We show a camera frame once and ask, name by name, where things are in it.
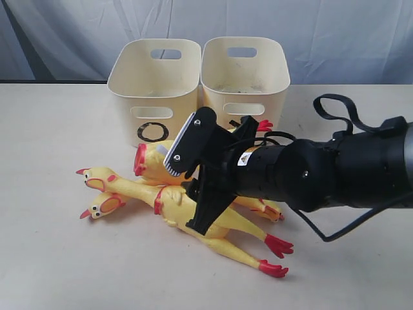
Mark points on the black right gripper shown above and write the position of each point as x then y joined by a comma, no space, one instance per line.
214,190

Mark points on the broken chicken head with tube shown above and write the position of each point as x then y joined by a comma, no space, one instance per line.
264,208

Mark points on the yellow rubber chicken front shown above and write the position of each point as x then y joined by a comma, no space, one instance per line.
171,203

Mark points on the yellow rubber chicken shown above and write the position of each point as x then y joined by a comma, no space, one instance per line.
115,190
171,203

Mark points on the headless yellow rubber chicken body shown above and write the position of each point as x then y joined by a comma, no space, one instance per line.
148,164

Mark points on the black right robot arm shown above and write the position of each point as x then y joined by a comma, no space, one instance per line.
369,170

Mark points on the cream bin marked X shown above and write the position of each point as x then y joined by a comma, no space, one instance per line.
245,76

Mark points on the cream bin marked O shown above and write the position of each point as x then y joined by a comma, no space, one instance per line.
154,87

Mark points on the blue-grey backdrop curtain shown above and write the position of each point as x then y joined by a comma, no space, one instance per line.
325,42

